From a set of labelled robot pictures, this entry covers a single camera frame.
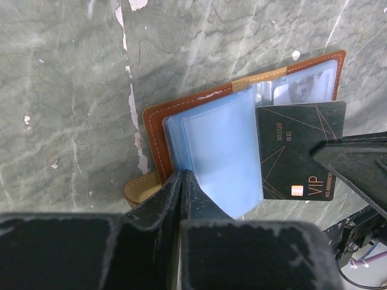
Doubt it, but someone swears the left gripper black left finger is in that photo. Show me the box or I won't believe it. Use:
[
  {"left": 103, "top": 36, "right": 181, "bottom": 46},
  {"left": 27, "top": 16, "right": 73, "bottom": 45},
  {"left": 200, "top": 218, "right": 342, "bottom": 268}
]
[{"left": 1, "top": 171, "right": 183, "bottom": 289}]

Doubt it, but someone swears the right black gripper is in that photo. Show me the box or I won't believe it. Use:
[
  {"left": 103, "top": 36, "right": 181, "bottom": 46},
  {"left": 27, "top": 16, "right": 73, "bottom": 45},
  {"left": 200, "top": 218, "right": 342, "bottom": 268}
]
[{"left": 310, "top": 132, "right": 386, "bottom": 267}]

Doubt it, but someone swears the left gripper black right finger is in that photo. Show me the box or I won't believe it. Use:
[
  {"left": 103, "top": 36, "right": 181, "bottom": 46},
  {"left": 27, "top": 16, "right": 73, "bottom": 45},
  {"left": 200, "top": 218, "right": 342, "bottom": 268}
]
[{"left": 181, "top": 170, "right": 343, "bottom": 289}]

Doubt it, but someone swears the black VIP credit card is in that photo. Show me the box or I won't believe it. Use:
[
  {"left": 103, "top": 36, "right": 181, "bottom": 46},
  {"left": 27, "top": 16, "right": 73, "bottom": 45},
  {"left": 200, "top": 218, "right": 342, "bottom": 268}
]
[{"left": 256, "top": 101, "right": 346, "bottom": 201}]

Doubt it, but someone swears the silver VIP credit card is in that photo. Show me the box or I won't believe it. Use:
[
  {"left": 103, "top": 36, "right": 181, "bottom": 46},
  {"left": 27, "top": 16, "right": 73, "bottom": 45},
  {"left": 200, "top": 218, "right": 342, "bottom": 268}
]
[{"left": 273, "top": 68, "right": 336, "bottom": 105}]

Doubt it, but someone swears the brown leather card holder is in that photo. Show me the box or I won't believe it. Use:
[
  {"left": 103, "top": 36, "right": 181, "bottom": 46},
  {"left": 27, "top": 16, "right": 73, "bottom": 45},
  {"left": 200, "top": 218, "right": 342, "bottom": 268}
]
[{"left": 124, "top": 50, "right": 346, "bottom": 218}]

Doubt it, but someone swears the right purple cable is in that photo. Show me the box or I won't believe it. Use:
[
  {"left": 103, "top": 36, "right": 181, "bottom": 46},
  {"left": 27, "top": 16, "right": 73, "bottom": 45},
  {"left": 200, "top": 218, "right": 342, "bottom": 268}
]
[{"left": 350, "top": 244, "right": 387, "bottom": 269}]

